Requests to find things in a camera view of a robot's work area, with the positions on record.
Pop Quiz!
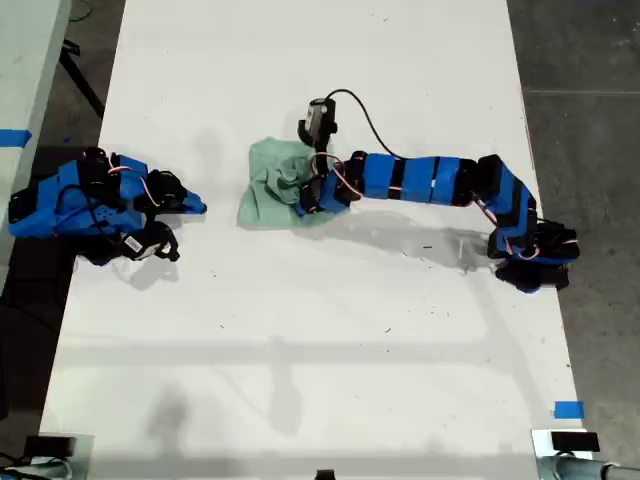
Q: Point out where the pale green T-shirt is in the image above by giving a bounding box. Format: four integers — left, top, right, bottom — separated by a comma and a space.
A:
236, 135, 351, 230

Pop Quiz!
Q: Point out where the blue tape strip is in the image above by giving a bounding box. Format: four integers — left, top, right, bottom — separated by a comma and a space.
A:
0, 128, 33, 148
553, 400, 585, 420

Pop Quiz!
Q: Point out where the black stand leg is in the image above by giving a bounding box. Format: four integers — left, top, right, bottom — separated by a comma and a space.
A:
58, 42, 106, 120

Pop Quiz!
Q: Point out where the pale side table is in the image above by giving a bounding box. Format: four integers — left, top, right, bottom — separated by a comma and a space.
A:
0, 0, 74, 296

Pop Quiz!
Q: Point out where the grey metal pipe clamp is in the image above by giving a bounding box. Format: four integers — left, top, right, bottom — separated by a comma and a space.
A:
537, 452, 640, 480

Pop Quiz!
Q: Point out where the black camera stalk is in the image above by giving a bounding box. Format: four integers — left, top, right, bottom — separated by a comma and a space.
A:
312, 139, 334, 175

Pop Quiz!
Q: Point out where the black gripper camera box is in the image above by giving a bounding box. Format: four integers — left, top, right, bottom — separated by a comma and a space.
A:
117, 222, 181, 264
297, 98, 339, 149

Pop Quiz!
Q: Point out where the black camera cable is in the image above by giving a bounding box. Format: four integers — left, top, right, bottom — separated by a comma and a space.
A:
53, 183, 127, 247
324, 88, 402, 161

